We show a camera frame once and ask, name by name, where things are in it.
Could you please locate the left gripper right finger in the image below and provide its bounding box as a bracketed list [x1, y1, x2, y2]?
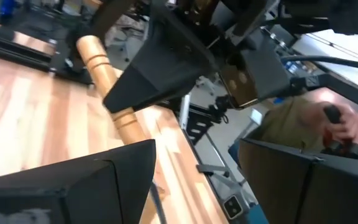
[237, 138, 358, 224]

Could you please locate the white chair base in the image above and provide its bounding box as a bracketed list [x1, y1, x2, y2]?
[194, 76, 217, 96]

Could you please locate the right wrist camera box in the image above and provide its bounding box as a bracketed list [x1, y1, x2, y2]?
[221, 29, 291, 110]

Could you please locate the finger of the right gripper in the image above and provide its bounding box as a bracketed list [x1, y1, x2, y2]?
[102, 5, 219, 114]

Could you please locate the person's hand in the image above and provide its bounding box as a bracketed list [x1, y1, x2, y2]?
[300, 101, 358, 147]

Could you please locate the thick black cable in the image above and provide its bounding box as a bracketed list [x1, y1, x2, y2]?
[280, 55, 358, 73]

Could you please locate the white outlet box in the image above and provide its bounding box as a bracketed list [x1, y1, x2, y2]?
[222, 194, 245, 220]

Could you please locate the pointed steel trowel wooden handle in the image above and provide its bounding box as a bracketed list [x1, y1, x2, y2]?
[75, 35, 149, 147]

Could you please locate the teal rounded object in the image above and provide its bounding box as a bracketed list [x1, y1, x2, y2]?
[246, 203, 270, 224]

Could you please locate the person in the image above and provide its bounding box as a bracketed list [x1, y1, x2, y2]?
[228, 87, 358, 162]

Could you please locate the white table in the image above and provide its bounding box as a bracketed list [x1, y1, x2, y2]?
[292, 29, 358, 118]

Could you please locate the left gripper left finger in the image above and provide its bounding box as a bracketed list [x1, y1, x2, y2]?
[0, 139, 157, 224]

